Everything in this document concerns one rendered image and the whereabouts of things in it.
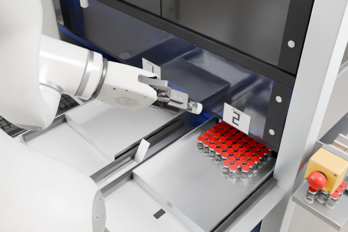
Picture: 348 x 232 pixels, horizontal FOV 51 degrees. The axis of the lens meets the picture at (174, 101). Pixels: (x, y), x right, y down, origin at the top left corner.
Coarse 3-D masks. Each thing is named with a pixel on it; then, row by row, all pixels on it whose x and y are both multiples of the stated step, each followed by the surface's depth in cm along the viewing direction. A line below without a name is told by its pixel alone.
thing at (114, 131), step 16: (80, 112) 119; (96, 112) 121; (112, 112) 121; (128, 112) 121; (144, 112) 121; (160, 112) 121; (80, 128) 110; (96, 128) 114; (112, 128) 114; (128, 128) 114; (144, 128) 114; (160, 128) 110; (96, 144) 106; (112, 144) 108; (128, 144) 108; (112, 160) 102
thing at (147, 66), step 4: (144, 60) 116; (144, 64) 117; (148, 64) 115; (152, 64) 114; (144, 68) 118; (148, 68) 116; (156, 68) 113; (160, 68) 112; (156, 72) 114; (160, 72) 113; (160, 76) 114
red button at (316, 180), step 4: (312, 172) 82; (316, 172) 82; (308, 176) 83; (312, 176) 81; (316, 176) 81; (320, 176) 81; (324, 176) 81; (308, 180) 83; (312, 180) 81; (316, 180) 81; (320, 180) 80; (324, 180) 81; (312, 184) 82; (316, 184) 81; (320, 184) 80; (324, 184) 80; (316, 188) 82; (320, 188) 81
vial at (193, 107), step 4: (188, 100) 70; (188, 104) 70; (192, 104) 70; (196, 104) 71; (200, 104) 71; (188, 108) 70; (192, 108) 70; (196, 108) 70; (200, 108) 71; (192, 112) 71; (196, 112) 71
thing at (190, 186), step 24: (192, 144) 108; (144, 168) 98; (168, 168) 100; (192, 168) 100; (216, 168) 100; (264, 168) 100; (168, 192) 94; (192, 192) 94; (216, 192) 94; (240, 192) 94; (192, 216) 88; (216, 216) 88
